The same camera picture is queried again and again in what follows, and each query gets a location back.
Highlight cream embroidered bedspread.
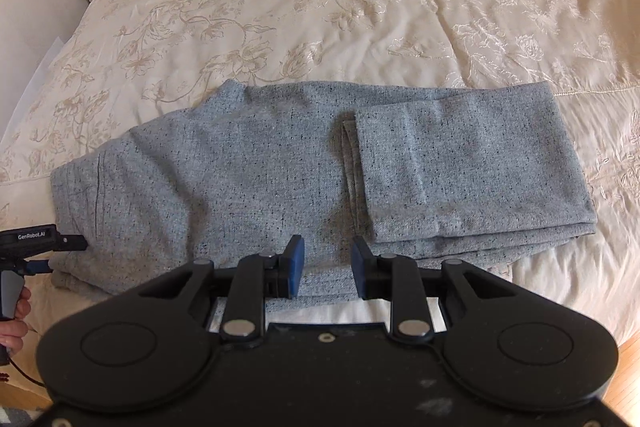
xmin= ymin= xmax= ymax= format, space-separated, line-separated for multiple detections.
xmin=0 ymin=0 xmax=640 ymax=350

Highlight grey speckled pants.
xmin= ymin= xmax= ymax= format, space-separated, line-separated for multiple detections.
xmin=50 ymin=79 xmax=598 ymax=300

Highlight person's left hand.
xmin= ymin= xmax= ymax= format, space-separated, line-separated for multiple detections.
xmin=0 ymin=290 xmax=31 ymax=355

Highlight black cable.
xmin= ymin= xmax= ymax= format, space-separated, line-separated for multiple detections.
xmin=5 ymin=354 xmax=50 ymax=392

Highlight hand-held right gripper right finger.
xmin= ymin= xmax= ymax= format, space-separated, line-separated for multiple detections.
xmin=351 ymin=235 xmax=512 ymax=342

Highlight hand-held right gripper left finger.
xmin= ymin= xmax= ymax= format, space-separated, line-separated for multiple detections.
xmin=136 ymin=234 xmax=306 ymax=342

